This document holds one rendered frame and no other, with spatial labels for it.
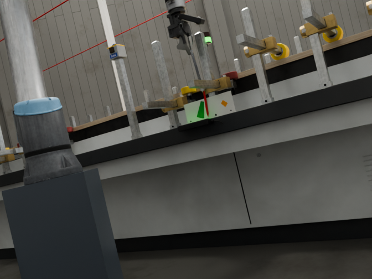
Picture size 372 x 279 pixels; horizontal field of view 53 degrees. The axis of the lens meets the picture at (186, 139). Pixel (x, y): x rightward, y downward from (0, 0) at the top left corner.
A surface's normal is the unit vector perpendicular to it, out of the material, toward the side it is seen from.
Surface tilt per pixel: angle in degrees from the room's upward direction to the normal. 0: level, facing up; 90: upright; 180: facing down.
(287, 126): 90
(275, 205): 90
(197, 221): 90
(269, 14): 90
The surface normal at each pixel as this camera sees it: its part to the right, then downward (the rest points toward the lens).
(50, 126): 0.62, -0.15
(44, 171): 0.03, -0.37
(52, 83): 0.06, -0.03
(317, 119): -0.51, 0.11
